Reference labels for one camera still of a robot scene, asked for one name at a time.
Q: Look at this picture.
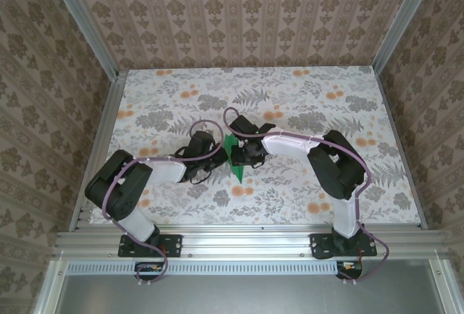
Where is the aluminium mounting beam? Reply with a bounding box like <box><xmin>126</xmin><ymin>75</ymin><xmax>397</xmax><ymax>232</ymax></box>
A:
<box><xmin>51</xmin><ymin>228</ymin><xmax>450</xmax><ymax>260</ymax></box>

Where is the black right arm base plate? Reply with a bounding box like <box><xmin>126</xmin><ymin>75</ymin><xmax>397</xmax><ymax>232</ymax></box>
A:
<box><xmin>310</xmin><ymin>233</ymin><xmax>378</xmax><ymax>260</ymax></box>

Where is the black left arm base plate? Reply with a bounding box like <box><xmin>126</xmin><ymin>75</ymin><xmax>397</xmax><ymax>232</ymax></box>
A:
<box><xmin>118</xmin><ymin>233</ymin><xmax>182</xmax><ymax>258</ymax></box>

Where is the green cloth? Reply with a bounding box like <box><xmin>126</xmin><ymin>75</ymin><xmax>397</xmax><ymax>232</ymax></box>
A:
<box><xmin>222</xmin><ymin>132</ymin><xmax>248</xmax><ymax>184</ymax></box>

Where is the slotted grey cable duct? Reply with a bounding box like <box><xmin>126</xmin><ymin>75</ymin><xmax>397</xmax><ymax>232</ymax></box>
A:
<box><xmin>67</xmin><ymin>262</ymin><xmax>445</xmax><ymax>276</ymax></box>

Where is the aluminium side rail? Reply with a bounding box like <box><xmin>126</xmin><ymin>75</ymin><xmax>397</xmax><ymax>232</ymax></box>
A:
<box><xmin>67</xmin><ymin>70</ymin><xmax>128</xmax><ymax>234</ymax></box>
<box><xmin>373</xmin><ymin>69</ymin><xmax>429</xmax><ymax>230</ymax></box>

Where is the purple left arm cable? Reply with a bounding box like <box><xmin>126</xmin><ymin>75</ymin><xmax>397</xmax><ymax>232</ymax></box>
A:
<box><xmin>102</xmin><ymin>119</ymin><xmax>225</xmax><ymax>286</ymax></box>

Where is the grey metal panel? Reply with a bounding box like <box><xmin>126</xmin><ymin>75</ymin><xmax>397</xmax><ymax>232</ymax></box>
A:
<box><xmin>53</xmin><ymin>273</ymin><xmax>444</xmax><ymax>314</ymax></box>

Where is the floral table mat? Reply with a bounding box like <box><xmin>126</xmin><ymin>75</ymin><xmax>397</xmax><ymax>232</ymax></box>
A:
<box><xmin>88</xmin><ymin>68</ymin><xmax>423</xmax><ymax>227</ymax></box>

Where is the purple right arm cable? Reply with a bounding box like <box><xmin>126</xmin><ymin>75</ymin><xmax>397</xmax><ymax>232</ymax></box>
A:
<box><xmin>223</xmin><ymin>107</ymin><xmax>392</xmax><ymax>283</ymax></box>

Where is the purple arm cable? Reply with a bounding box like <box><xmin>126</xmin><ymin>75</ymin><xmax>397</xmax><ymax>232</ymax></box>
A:
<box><xmin>102</xmin><ymin>119</ymin><xmax>225</xmax><ymax>286</ymax></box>
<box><xmin>223</xmin><ymin>107</ymin><xmax>392</xmax><ymax>283</ymax></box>

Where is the aluminium frame post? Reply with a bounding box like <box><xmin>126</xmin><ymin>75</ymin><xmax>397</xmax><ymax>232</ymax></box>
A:
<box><xmin>46</xmin><ymin>0</ymin><xmax>123</xmax><ymax>82</ymax></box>
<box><xmin>371</xmin><ymin>0</ymin><xmax>442</xmax><ymax>75</ymax></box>

